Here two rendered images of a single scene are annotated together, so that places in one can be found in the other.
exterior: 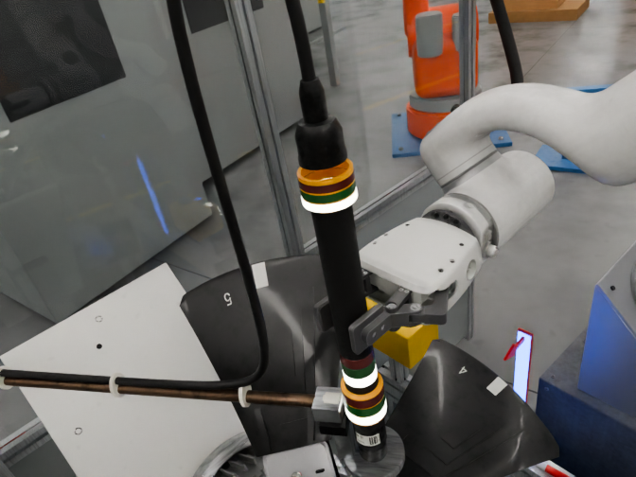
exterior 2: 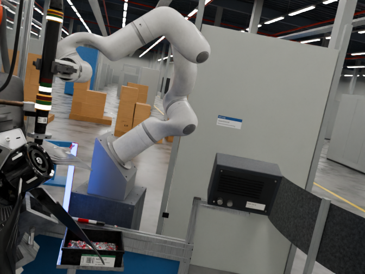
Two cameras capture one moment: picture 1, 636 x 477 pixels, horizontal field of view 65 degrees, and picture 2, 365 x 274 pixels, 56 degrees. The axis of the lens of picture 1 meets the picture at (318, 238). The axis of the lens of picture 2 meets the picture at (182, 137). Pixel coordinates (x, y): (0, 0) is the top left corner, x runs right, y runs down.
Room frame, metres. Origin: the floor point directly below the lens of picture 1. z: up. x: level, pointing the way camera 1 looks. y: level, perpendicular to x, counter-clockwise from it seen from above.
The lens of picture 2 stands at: (-0.59, 0.53, 1.49)
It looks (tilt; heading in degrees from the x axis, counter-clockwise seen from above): 8 degrees down; 307
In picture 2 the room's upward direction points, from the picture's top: 11 degrees clockwise
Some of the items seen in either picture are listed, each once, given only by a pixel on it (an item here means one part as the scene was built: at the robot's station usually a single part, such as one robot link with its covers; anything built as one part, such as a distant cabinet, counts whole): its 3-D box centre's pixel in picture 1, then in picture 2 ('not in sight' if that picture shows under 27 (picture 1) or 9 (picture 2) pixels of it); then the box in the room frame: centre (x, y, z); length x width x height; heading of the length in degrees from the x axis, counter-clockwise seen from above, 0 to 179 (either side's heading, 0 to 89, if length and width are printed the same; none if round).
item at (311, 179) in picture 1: (327, 185); (54, 16); (0.35, -0.02, 1.62); 0.04 x 0.04 x 0.03
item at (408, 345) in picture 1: (395, 326); not in sight; (0.80, -0.13, 1.02); 0.16 x 0.10 x 0.11; 37
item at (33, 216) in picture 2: not in sight; (25, 216); (0.40, -0.04, 0.98); 0.20 x 0.16 x 0.20; 37
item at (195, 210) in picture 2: not in sight; (193, 220); (0.14, -0.62, 0.96); 0.03 x 0.03 x 0.20; 37
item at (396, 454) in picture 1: (361, 429); (37, 120); (0.35, -0.01, 1.31); 0.09 x 0.07 x 0.10; 72
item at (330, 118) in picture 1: (351, 326); (48, 68); (0.35, -0.02, 1.47); 0.04 x 0.04 x 0.46
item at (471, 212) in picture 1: (457, 235); (69, 69); (0.45, -0.15, 1.48); 0.09 x 0.03 x 0.08; 37
